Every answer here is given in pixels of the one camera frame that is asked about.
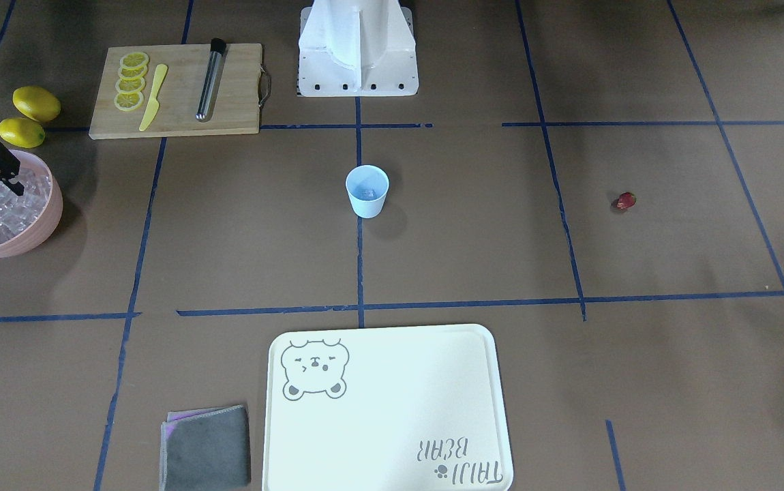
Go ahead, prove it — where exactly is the light blue plastic cup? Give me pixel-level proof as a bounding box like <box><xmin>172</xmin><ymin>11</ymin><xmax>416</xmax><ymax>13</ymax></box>
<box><xmin>345</xmin><ymin>164</ymin><xmax>390</xmax><ymax>220</ymax></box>

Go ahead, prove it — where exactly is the pink bowl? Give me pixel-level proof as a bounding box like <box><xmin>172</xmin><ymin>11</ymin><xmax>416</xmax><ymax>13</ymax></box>
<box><xmin>0</xmin><ymin>150</ymin><xmax>63</xmax><ymax>258</ymax></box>

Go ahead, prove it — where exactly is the yellow lemon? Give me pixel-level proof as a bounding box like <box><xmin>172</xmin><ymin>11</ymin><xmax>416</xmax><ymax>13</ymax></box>
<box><xmin>0</xmin><ymin>117</ymin><xmax>46</xmax><ymax>149</ymax></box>
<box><xmin>12</xmin><ymin>86</ymin><xmax>61</xmax><ymax>123</ymax></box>

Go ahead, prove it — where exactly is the lemon slice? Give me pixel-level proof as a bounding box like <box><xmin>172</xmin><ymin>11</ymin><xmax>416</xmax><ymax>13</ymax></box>
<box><xmin>119</xmin><ymin>52</ymin><xmax>149</xmax><ymax>70</ymax></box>
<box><xmin>112</xmin><ymin>91</ymin><xmax>144</xmax><ymax>112</ymax></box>
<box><xmin>115</xmin><ymin>76</ymin><xmax>146</xmax><ymax>94</ymax></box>
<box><xmin>118</xmin><ymin>65</ymin><xmax>148</xmax><ymax>80</ymax></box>

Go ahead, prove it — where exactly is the yellow plastic knife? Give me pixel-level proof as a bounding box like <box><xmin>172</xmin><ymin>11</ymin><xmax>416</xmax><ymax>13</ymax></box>
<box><xmin>138</xmin><ymin>64</ymin><xmax>168</xmax><ymax>132</ymax></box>

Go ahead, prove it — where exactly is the wooden cutting board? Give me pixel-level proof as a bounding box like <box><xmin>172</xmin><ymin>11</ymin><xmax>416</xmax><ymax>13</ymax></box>
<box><xmin>89</xmin><ymin>43</ymin><xmax>269</xmax><ymax>140</ymax></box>

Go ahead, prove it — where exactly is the red strawberry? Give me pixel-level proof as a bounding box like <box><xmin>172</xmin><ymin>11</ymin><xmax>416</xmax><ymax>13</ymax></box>
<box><xmin>613</xmin><ymin>192</ymin><xmax>637</xmax><ymax>211</ymax></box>

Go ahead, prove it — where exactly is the steel muddler black tip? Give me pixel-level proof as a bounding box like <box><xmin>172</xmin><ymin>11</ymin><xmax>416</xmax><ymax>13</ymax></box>
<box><xmin>195</xmin><ymin>38</ymin><xmax>227</xmax><ymax>122</ymax></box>

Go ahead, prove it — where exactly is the grey folded cloth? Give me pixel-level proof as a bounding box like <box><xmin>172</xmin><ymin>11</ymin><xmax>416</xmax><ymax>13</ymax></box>
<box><xmin>159</xmin><ymin>405</ymin><xmax>252</xmax><ymax>490</ymax></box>

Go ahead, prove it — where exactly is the cream bear tray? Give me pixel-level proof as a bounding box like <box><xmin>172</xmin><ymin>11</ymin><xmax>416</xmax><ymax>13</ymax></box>
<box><xmin>262</xmin><ymin>323</ymin><xmax>514</xmax><ymax>490</ymax></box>

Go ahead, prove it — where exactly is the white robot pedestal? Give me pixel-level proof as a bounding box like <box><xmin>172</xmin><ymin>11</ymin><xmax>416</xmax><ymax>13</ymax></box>
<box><xmin>297</xmin><ymin>1</ymin><xmax>419</xmax><ymax>98</ymax></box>

